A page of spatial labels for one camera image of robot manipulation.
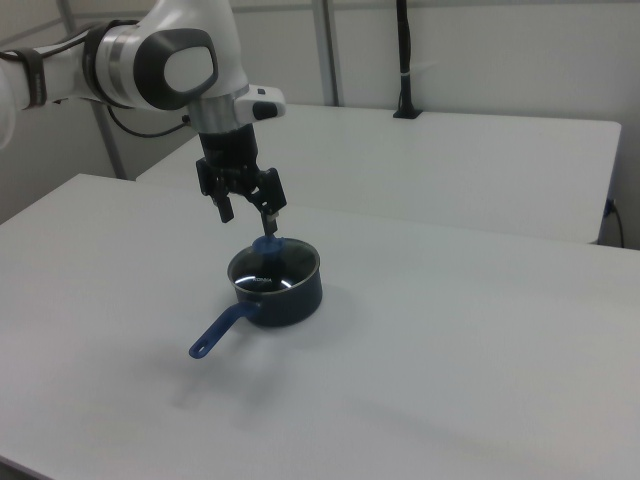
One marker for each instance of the dark blue saucepan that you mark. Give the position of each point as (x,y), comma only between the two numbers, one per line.
(295,307)

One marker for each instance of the glass lid with blue knob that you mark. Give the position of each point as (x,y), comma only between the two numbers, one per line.
(268,247)

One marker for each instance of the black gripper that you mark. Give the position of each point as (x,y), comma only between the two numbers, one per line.
(230,150)

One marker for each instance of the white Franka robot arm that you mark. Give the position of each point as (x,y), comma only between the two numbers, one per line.
(190,70)

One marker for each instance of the grey partition frame post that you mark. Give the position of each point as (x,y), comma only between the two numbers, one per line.
(332,50)
(112,150)

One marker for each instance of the black pole with clamp base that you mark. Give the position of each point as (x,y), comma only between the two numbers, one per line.
(404,50)

